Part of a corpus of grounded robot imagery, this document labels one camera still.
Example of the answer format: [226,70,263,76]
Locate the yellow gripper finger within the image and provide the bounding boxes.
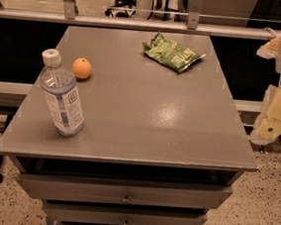
[249,85,281,146]
[256,27,281,59]

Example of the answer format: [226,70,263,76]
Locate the orange fruit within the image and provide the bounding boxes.
[72,57,92,79]

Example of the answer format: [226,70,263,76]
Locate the green jalapeno chip bag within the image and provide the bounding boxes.
[142,33,205,73]

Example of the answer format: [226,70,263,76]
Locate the top grey drawer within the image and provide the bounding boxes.
[17,173,233,209]

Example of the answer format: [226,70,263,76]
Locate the grey drawer cabinet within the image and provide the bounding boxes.
[0,26,257,215]

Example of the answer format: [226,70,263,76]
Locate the middle grey drawer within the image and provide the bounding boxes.
[43,203,207,225]

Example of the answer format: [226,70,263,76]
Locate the clear plastic water bottle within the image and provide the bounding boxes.
[40,49,84,137]

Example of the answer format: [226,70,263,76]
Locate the metal window rail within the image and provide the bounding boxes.
[0,0,281,40]

